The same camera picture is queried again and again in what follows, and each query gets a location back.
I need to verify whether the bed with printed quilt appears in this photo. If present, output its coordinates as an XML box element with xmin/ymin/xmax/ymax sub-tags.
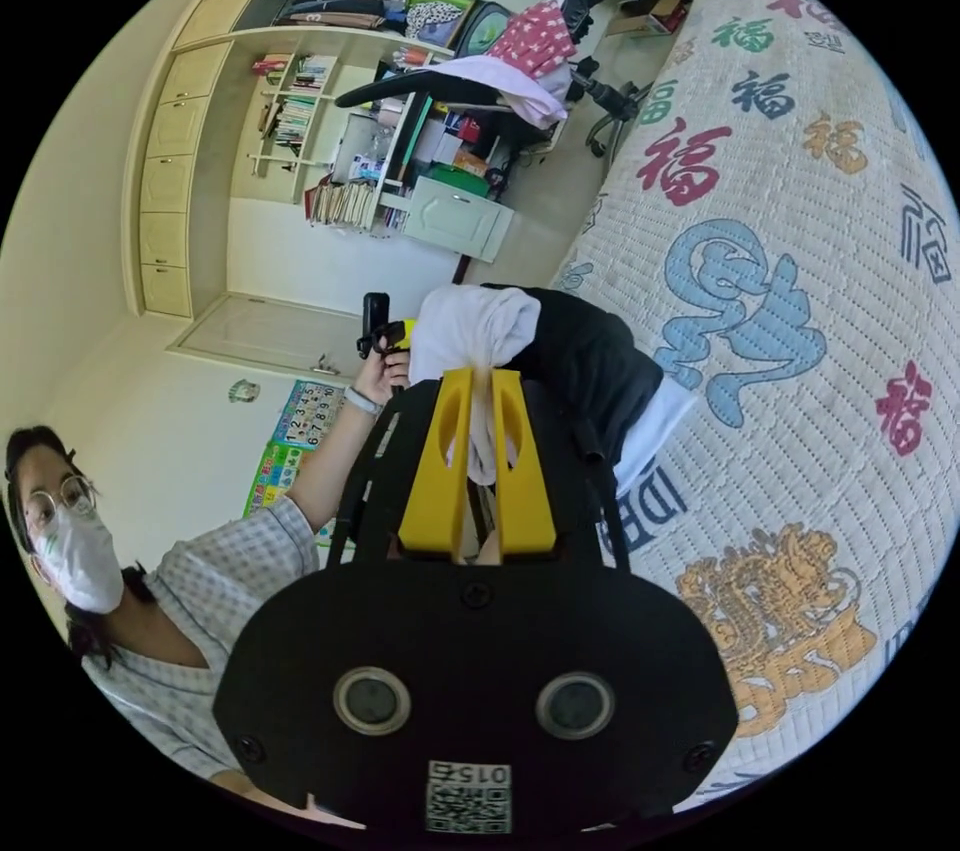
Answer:
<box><xmin>551</xmin><ymin>0</ymin><xmax>960</xmax><ymax>804</ymax></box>

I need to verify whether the brown carton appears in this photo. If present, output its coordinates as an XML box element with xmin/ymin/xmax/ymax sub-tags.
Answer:
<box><xmin>605</xmin><ymin>0</ymin><xmax>688</xmax><ymax>39</ymax></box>

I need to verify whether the pile of clothes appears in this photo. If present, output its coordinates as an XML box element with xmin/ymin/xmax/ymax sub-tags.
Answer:
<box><xmin>479</xmin><ymin>282</ymin><xmax>699</xmax><ymax>494</ymax></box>

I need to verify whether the cream wall cupboard with shelves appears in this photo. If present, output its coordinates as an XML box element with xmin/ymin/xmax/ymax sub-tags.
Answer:
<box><xmin>122</xmin><ymin>0</ymin><xmax>710</xmax><ymax>321</ymax></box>

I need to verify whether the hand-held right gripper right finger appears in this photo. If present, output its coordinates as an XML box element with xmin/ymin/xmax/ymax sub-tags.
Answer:
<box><xmin>490</xmin><ymin>369</ymin><xmax>559</xmax><ymax>561</ymax></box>

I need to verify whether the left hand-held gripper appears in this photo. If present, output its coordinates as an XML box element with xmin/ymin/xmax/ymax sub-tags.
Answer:
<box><xmin>356</xmin><ymin>319</ymin><xmax>419</xmax><ymax>393</ymax></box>

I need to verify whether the person's body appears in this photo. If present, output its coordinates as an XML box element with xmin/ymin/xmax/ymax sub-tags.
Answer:
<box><xmin>3</xmin><ymin>423</ymin><xmax>335</xmax><ymax>804</ymax></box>

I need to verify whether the white t-shirt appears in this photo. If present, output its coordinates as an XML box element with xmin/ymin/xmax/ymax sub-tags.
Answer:
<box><xmin>408</xmin><ymin>286</ymin><xmax>544</xmax><ymax>486</ymax></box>

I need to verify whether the person's left hand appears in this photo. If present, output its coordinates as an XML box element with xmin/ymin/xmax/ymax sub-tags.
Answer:
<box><xmin>350</xmin><ymin>348</ymin><xmax>412</xmax><ymax>411</ymax></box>

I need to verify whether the cream door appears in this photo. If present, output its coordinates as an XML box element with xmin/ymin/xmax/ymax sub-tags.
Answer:
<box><xmin>164</xmin><ymin>290</ymin><xmax>370</xmax><ymax>374</ymax></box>

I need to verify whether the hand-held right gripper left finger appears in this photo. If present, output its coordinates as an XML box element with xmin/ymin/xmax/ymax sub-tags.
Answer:
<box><xmin>396</xmin><ymin>367</ymin><xmax>475</xmax><ymax>561</ymax></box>

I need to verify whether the black office chair with clothes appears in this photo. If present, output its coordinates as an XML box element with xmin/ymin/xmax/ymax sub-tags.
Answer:
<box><xmin>334</xmin><ymin>0</ymin><xmax>655</xmax><ymax>159</ymax></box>

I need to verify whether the person's left forearm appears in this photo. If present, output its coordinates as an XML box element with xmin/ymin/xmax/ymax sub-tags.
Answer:
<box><xmin>283</xmin><ymin>385</ymin><xmax>385</xmax><ymax>519</ymax></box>

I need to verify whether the colourful wall poster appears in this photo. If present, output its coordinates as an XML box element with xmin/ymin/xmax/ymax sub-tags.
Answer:
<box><xmin>241</xmin><ymin>379</ymin><xmax>348</xmax><ymax>549</ymax></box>

